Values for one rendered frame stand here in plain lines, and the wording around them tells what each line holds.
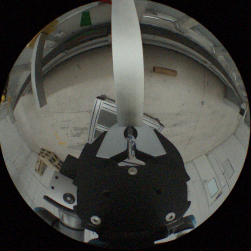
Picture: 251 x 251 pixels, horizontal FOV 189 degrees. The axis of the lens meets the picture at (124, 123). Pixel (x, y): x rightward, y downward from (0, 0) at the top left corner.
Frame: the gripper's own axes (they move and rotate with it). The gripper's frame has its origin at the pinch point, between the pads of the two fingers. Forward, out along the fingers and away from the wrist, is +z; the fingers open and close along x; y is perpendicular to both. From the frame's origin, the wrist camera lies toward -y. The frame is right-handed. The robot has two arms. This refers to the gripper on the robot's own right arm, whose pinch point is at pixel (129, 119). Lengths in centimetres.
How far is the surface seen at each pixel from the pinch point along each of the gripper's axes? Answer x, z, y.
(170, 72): 52, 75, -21
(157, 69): 35, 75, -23
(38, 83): -23.5, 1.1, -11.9
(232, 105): 250, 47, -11
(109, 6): -3.2, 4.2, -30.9
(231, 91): 263, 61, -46
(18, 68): -53, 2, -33
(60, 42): -25.0, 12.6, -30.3
